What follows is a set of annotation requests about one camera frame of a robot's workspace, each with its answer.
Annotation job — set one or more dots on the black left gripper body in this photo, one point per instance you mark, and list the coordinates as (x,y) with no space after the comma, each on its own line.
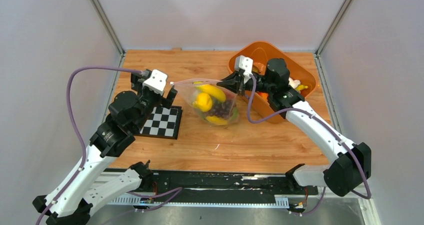
(148,98)

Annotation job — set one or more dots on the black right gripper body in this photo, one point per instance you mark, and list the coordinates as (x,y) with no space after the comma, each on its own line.
(258,81)

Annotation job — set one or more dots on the yellow toy banana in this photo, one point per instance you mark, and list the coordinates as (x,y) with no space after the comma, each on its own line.
(211,90)

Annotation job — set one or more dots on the dark toy grapes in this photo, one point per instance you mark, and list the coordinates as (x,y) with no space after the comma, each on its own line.
(222,110)

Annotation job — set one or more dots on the clear zip top bag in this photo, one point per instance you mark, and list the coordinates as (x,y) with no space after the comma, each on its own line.
(188,91)

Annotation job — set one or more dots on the orange plastic basket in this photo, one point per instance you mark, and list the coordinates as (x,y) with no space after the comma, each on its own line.
(260,52)

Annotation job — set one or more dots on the yellow toy bell pepper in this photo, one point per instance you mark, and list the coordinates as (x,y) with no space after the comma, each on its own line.
(203,102)

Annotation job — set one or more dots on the green toy lettuce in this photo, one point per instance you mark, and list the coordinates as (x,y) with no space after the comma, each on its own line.
(234,115)

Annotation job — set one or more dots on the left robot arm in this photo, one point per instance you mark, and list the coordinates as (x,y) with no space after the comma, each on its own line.
(74,201)

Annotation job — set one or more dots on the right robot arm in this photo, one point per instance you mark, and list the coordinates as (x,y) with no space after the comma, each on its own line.
(349,162)

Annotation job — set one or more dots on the white toy garlic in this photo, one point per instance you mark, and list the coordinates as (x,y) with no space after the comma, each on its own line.
(296,84)

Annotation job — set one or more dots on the black white checkerboard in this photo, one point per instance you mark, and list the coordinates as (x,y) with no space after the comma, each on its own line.
(163,123)

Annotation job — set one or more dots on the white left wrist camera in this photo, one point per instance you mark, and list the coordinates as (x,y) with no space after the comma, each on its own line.
(156,82)

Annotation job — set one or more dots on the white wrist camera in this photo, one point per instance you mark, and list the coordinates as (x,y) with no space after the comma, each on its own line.
(156,82)
(244,65)

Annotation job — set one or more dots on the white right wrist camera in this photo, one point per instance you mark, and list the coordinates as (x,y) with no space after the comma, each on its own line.
(244,65)

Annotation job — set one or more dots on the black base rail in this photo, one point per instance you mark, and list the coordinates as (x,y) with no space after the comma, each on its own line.
(224,188)

